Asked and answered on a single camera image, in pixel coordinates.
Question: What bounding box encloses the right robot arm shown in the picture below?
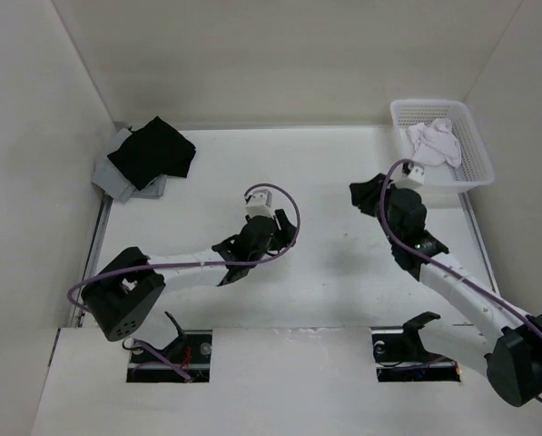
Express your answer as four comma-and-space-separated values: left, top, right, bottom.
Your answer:
350, 173, 542, 407

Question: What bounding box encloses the folded black tank top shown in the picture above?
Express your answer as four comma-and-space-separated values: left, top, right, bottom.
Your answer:
108, 116, 196, 190

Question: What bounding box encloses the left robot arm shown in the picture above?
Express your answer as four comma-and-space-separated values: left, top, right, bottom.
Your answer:
82, 209, 298, 362

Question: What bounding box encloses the left metal table rail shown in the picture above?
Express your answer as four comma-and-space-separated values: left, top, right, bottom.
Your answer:
67, 194, 113, 328

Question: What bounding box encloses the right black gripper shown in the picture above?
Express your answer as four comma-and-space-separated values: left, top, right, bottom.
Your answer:
350, 173, 405, 244

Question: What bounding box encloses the folded grey tank top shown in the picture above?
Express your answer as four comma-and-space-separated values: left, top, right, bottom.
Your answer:
91, 128, 167, 203

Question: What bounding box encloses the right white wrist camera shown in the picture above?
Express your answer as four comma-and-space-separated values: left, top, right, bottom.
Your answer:
397, 163, 425, 190

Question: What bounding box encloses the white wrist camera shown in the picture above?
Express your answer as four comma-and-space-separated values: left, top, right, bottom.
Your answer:
245, 189, 273, 220
397, 163, 425, 190

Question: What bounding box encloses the white tank top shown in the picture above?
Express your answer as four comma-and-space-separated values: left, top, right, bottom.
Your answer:
407, 118, 462, 168

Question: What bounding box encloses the white plastic basket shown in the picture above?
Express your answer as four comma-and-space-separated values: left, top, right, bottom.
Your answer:
389, 99, 495, 193

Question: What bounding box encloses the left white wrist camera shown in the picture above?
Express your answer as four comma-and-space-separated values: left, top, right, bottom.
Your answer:
245, 189, 273, 220

